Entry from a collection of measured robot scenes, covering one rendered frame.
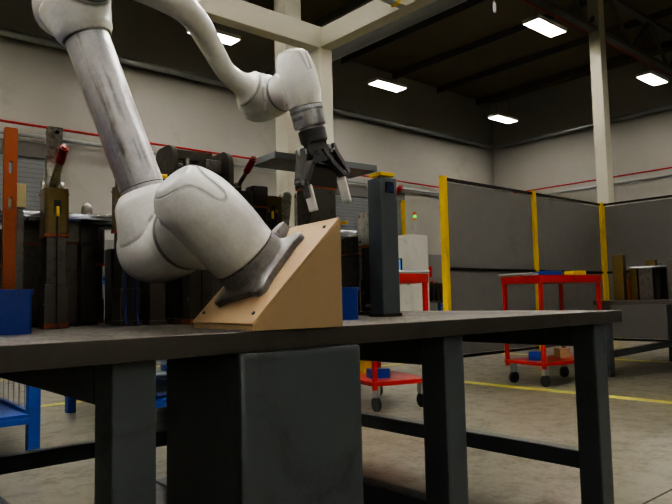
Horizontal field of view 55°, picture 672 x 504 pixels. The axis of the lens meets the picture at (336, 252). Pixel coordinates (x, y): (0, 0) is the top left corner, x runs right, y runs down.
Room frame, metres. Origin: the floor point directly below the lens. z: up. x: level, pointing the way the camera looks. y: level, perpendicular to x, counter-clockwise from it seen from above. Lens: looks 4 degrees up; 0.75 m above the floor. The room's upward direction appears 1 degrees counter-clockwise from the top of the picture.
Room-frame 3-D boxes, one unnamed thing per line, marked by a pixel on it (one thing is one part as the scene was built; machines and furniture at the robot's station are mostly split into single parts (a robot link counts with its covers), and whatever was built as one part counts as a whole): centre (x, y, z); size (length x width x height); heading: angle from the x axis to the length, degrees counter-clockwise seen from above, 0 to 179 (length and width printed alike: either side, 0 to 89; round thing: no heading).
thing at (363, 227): (2.24, -0.14, 0.88); 0.12 x 0.07 x 0.36; 37
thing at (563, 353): (5.70, -1.88, 0.49); 0.81 x 0.46 x 0.97; 119
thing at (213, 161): (1.81, 0.40, 0.95); 0.18 x 0.13 x 0.49; 127
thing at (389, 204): (2.06, -0.15, 0.92); 0.08 x 0.08 x 0.44; 37
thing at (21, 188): (1.61, 0.80, 0.88); 0.04 x 0.04 x 0.37; 37
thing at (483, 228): (7.56, -2.35, 1.00); 3.44 x 0.14 x 2.00; 131
